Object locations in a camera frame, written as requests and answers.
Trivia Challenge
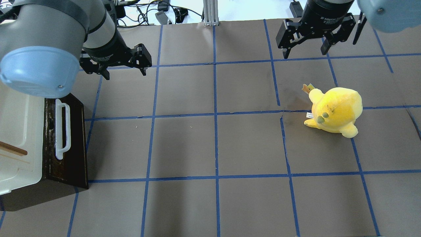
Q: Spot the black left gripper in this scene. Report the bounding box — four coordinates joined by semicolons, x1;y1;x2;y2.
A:
79;43;152;80

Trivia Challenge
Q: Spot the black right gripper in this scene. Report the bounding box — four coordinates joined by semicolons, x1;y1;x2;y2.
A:
276;13;356;59

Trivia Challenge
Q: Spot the wooden drawer with white handle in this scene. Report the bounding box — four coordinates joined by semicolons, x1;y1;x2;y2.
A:
43;93;88;189

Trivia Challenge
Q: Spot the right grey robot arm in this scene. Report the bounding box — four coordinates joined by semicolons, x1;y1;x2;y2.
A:
276;0;421;59

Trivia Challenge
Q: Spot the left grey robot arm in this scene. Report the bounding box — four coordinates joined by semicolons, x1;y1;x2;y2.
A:
1;0;153;98

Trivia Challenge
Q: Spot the dark wooden drawer cabinet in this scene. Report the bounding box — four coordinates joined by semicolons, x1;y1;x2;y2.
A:
1;93;88;211

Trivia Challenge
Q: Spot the yellow plush dinosaur toy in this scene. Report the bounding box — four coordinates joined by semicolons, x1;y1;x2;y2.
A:
302;84;363;138

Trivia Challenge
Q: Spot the aluminium frame post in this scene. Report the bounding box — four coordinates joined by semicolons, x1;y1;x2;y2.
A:
203;0;220;26

